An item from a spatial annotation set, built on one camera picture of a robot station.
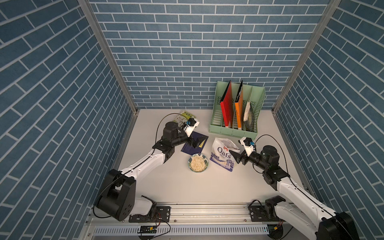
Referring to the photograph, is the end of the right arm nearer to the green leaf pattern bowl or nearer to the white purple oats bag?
the white purple oats bag

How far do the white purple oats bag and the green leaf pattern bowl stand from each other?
6cm

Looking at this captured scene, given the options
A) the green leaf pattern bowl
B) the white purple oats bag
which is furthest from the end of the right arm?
the green leaf pattern bowl

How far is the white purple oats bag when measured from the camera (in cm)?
79

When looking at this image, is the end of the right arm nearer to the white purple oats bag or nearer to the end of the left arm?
the white purple oats bag

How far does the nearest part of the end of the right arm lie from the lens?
62 cm

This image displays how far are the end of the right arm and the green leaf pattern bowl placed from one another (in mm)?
215

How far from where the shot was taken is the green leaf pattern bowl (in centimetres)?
88

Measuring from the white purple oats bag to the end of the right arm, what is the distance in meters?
0.04
